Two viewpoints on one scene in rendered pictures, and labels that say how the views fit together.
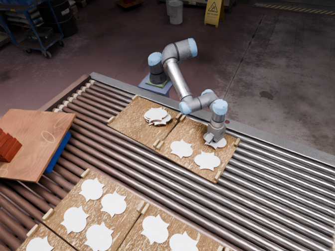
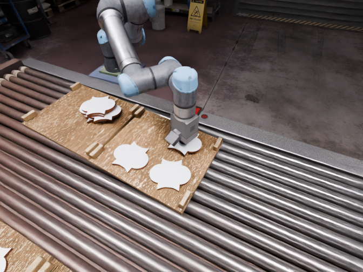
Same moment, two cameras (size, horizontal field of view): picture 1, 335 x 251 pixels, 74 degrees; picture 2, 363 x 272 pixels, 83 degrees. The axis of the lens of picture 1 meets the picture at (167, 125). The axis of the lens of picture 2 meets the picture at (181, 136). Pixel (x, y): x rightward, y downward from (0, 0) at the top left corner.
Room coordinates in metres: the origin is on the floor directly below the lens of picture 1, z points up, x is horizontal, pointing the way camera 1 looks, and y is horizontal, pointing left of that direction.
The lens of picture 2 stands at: (0.30, -0.20, 1.58)
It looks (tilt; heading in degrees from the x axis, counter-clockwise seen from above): 48 degrees down; 352
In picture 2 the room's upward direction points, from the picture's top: straight up
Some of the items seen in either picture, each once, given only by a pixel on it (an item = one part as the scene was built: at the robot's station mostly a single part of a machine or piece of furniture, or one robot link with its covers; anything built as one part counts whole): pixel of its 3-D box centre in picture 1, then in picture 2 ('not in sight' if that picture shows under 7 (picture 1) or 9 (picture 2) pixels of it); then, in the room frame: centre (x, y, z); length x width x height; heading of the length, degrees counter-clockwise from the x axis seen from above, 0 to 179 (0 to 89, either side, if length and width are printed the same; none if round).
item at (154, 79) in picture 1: (157, 74); (114, 59); (1.59, 0.05, 0.94); 0.15 x 0.15 x 0.10
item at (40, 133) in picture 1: (21, 140); not in sight; (0.90, 0.90, 1.03); 0.50 x 0.50 x 0.02; 77
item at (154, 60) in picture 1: (156, 62); (110, 40); (1.59, 0.04, 1.06); 0.13 x 0.12 x 0.14; 105
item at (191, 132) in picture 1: (198, 146); (159, 151); (0.82, -0.18, 0.93); 0.41 x 0.35 x 0.02; 52
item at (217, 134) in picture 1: (213, 131); (179, 126); (0.82, -0.26, 1.05); 0.12 x 0.09 x 0.16; 125
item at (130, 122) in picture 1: (145, 120); (84, 116); (1.07, 0.15, 0.93); 0.41 x 0.35 x 0.02; 53
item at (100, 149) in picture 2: (160, 145); (97, 151); (0.83, 0.06, 0.95); 0.06 x 0.02 x 0.03; 142
